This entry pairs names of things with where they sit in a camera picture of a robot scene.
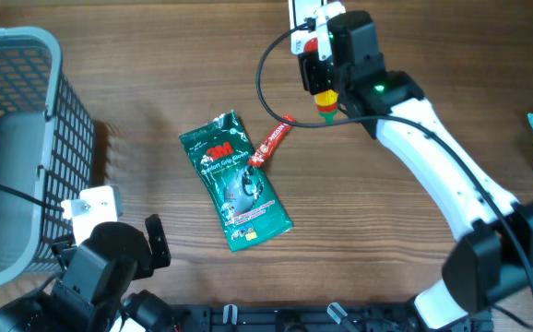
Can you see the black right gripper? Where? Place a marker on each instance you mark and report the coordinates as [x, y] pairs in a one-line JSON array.
[[310, 67]]

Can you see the yellow bottle green cap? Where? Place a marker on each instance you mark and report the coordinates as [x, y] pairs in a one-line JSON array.
[[326, 101]]

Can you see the red coffee stick sachet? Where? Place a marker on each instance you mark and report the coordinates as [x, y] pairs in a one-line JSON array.
[[272, 141]]

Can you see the green 3M gloves packet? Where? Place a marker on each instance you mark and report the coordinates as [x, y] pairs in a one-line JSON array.
[[247, 205]]

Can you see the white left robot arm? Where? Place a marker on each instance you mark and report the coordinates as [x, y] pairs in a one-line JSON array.
[[86, 294]]

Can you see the white barcode scanner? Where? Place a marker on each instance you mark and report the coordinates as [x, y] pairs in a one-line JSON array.
[[299, 11]]

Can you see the grey plastic basket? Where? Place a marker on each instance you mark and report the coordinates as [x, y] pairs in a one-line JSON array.
[[47, 143]]

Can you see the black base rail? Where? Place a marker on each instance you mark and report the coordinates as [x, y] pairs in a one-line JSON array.
[[381, 316]]

